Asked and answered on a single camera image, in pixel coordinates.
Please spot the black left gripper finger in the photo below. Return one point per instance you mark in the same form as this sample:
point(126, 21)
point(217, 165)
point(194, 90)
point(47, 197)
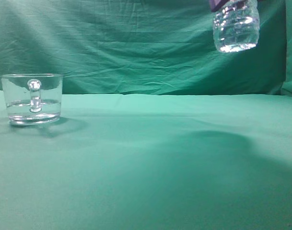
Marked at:
point(215, 5)

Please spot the clear plastic water bottle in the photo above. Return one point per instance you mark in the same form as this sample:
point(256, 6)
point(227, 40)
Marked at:
point(236, 26)

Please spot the green backdrop cloth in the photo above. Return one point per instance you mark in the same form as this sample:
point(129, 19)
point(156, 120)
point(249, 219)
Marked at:
point(159, 47)

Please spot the green table cloth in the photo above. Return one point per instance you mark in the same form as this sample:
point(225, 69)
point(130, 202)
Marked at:
point(144, 162)

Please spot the clear glass mug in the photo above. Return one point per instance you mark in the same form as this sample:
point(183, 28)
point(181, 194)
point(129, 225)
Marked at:
point(32, 99)

